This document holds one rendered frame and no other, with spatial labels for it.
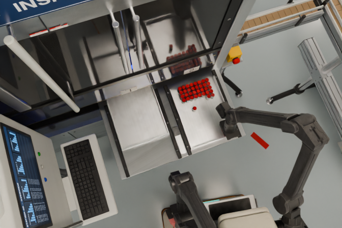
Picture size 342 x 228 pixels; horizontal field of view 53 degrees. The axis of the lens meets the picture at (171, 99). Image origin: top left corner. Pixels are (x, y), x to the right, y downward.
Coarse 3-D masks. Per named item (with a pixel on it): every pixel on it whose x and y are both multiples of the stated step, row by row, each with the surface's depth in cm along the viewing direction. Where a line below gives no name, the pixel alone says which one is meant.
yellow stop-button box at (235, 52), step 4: (236, 44) 183; (232, 48) 183; (236, 48) 183; (232, 52) 182; (236, 52) 182; (240, 52) 182; (228, 56) 184; (232, 56) 182; (236, 56) 183; (240, 56) 185; (228, 60) 186; (232, 60) 186
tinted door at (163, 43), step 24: (168, 0) 106; (192, 0) 112; (216, 0) 118; (144, 24) 116; (168, 24) 122; (192, 24) 129; (216, 24) 137; (144, 48) 135; (168, 48) 144; (192, 48) 153
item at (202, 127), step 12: (216, 84) 191; (216, 96) 191; (180, 108) 189; (204, 108) 189; (180, 120) 185; (192, 120) 187; (204, 120) 187; (216, 120) 188; (192, 132) 185; (204, 132) 186; (216, 132) 186; (192, 144) 184; (204, 144) 181
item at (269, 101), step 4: (296, 84) 274; (312, 84) 277; (296, 88) 273; (308, 88) 276; (284, 92) 275; (288, 92) 274; (292, 92) 273; (296, 92) 274; (300, 92) 273; (276, 96) 276; (280, 96) 275; (284, 96) 275; (268, 100) 283; (272, 100) 277; (276, 100) 278
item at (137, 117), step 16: (128, 96) 189; (144, 96) 190; (112, 112) 186; (128, 112) 187; (144, 112) 187; (160, 112) 188; (128, 128) 185; (144, 128) 185; (160, 128) 185; (128, 144) 182
